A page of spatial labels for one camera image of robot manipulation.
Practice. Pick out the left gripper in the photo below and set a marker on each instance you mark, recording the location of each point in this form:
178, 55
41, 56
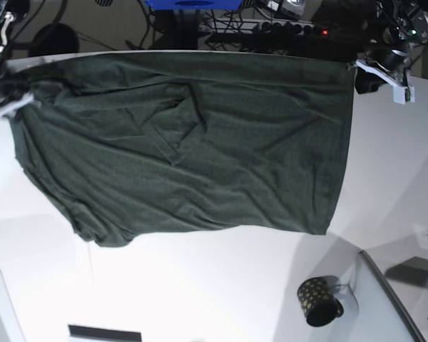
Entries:
385, 65

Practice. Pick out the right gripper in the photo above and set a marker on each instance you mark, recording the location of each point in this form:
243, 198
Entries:
14, 94

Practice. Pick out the blue box with oval hole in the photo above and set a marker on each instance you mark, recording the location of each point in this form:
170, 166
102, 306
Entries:
193, 4

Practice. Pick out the dark green t-shirt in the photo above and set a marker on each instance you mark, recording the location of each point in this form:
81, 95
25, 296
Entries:
126, 144

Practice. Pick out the grey metal side table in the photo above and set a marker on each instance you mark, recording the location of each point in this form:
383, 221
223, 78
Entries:
392, 298

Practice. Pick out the black mug with gold dots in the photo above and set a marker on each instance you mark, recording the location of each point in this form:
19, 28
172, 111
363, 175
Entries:
318, 302

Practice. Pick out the black power strip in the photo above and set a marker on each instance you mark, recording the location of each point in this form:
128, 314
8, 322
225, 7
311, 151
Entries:
256, 26

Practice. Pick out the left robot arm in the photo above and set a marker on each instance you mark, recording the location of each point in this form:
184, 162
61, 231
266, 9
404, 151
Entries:
392, 33

